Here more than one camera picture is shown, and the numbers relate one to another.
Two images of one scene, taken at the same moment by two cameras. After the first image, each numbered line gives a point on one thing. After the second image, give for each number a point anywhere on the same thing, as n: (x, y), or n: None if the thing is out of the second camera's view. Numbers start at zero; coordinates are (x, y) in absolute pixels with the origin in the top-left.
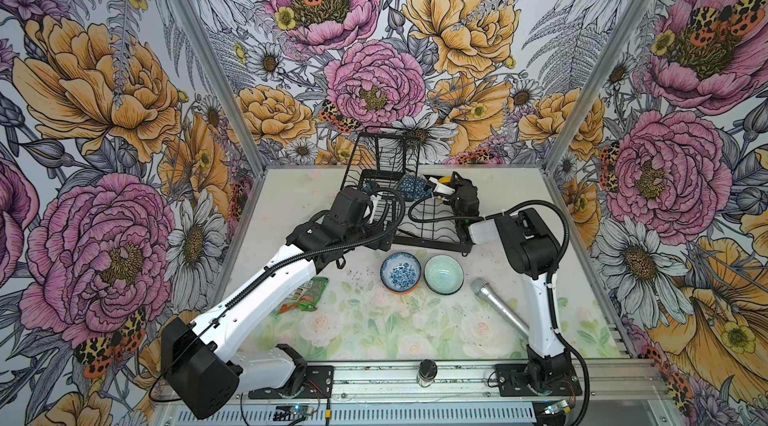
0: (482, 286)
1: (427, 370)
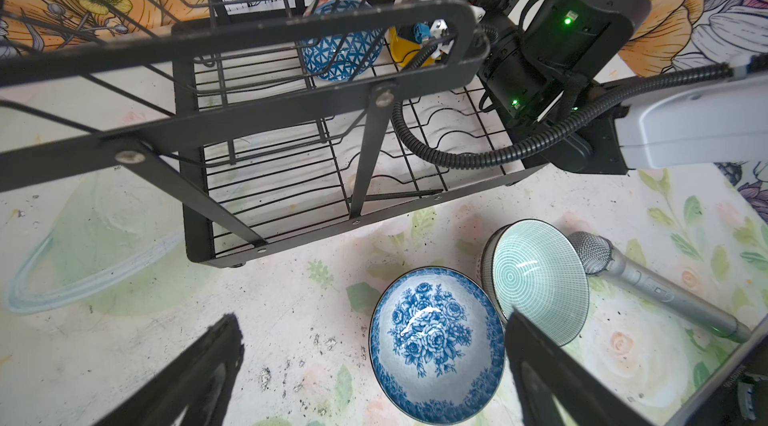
0: (599, 255)
1: None
